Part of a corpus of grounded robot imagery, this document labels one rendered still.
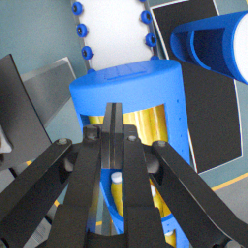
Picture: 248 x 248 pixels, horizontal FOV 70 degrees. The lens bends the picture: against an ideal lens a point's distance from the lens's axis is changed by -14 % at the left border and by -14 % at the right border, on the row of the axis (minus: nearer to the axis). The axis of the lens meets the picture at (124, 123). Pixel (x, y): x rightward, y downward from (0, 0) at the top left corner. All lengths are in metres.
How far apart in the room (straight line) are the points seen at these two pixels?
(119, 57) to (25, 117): 0.37
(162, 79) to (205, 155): 1.52
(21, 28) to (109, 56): 1.23
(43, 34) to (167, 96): 1.42
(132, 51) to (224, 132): 1.34
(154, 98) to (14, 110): 0.48
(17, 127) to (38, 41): 1.11
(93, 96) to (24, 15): 1.48
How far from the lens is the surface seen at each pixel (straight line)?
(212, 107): 1.70
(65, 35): 1.66
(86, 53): 0.64
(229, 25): 0.73
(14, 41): 1.84
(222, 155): 1.97
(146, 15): 0.64
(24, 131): 0.73
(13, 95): 0.70
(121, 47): 0.68
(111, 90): 0.39
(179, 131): 0.48
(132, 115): 0.44
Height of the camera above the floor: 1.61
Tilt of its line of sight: 68 degrees down
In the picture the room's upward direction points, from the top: 176 degrees clockwise
